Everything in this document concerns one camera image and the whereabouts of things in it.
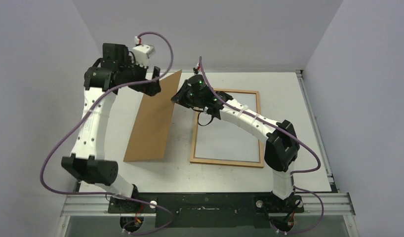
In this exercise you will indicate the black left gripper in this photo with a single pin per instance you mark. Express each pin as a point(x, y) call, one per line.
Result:
point(131, 63)

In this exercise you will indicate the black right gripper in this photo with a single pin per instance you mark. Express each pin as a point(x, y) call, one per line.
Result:
point(180, 96)

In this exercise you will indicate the brown backing board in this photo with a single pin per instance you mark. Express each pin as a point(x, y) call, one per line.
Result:
point(148, 139)

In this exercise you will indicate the printed photo sheet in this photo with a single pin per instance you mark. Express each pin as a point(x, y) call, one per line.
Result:
point(222, 140)

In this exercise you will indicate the wooden picture frame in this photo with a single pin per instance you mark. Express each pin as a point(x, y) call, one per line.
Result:
point(221, 162)

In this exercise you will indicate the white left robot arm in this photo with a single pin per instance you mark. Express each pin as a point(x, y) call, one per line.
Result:
point(87, 159)

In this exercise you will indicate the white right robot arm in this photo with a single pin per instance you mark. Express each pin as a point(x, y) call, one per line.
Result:
point(278, 138)

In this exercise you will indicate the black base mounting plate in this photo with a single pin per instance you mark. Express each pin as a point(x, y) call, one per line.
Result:
point(208, 210)

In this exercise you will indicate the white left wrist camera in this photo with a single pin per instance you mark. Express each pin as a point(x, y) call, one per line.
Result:
point(141, 54)

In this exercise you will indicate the aluminium front rail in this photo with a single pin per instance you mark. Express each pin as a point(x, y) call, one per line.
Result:
point(338, 204)

